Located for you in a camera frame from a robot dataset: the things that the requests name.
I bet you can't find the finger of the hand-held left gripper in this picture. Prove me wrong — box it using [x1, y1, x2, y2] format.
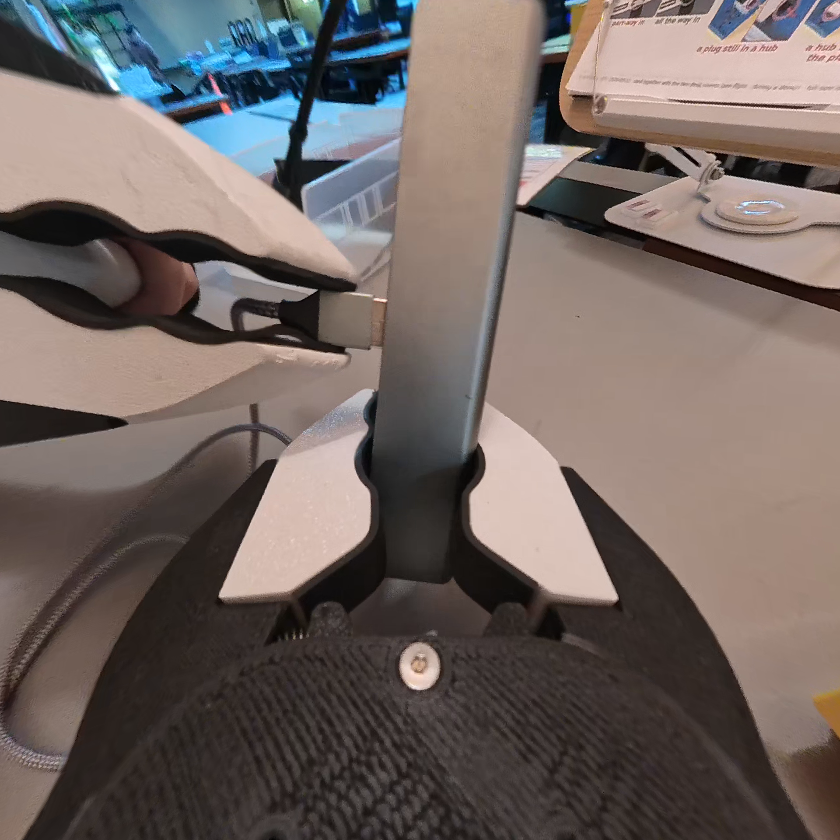
[0, 274, 352, 424]
[0, 69, 360, 294]

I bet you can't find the black hub cable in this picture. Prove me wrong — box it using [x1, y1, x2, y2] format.
[276, 0, 349, 211]

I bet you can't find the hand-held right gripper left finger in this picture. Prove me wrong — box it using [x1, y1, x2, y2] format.
[218, 389, 388, 610]

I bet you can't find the paper with red label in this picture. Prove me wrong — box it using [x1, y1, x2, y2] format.
[517, 144, 595, 207]

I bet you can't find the person's left hand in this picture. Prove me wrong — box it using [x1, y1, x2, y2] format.
[120, 239, 200, 317]

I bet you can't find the printed instruction sheet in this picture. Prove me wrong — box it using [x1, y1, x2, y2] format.
[566, 0, 840, 109]

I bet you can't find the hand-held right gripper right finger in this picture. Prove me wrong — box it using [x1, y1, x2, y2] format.
[457, 408, 620, 623]

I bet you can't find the grey usb hub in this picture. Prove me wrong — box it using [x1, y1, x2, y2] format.
[371, 0, 546, 584]

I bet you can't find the grey braided usb cable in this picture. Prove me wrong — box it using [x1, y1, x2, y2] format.
[0, 289, 389, 772]

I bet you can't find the clear plastic tray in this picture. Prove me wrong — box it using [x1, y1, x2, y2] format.
[259, 105, 403, 277]

